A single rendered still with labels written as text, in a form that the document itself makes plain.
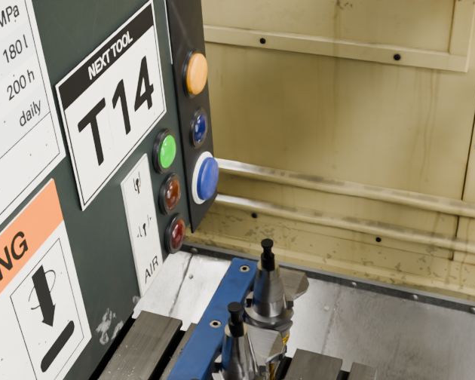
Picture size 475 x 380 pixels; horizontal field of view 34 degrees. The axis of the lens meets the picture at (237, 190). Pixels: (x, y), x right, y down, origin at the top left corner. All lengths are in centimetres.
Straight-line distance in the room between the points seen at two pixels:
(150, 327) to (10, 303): 107
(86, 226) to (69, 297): 4
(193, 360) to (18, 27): 65
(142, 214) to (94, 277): 5
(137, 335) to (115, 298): 97
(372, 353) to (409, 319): 10
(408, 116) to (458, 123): 8
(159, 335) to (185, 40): 98
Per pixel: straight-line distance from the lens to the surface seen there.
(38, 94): 34
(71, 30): 36
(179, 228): 49
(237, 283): 100
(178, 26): 45
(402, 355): 149
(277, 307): 96
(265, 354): 93
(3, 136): 32
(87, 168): 38
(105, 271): 42
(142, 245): 45
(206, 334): 95
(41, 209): 35
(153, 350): 138
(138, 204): 44
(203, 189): 51
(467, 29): 119
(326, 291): 154
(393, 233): 142
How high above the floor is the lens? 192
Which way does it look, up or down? 37 degrees down
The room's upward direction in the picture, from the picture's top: 4 degrees counter-clockwise
